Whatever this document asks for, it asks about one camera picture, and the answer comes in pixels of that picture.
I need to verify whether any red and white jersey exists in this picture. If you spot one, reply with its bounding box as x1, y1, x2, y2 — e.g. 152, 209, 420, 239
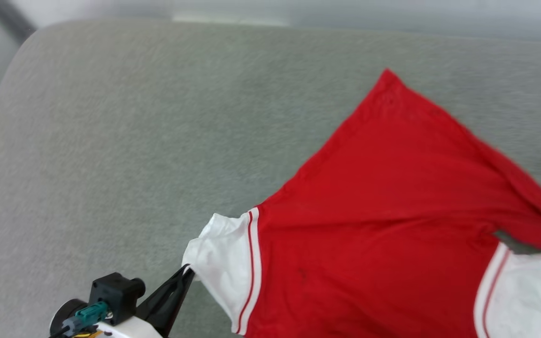
182, 69, 541, 338

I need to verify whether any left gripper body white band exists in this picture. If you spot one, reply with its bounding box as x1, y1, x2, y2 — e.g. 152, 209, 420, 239
49, 299, 164, 338

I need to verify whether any grey fabric sofa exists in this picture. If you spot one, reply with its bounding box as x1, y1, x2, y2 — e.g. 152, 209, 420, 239
0, 18, 541, 338

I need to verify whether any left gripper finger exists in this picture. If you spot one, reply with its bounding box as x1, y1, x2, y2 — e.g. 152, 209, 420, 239
136, 265, 192, 323
150, 270, 195, 337

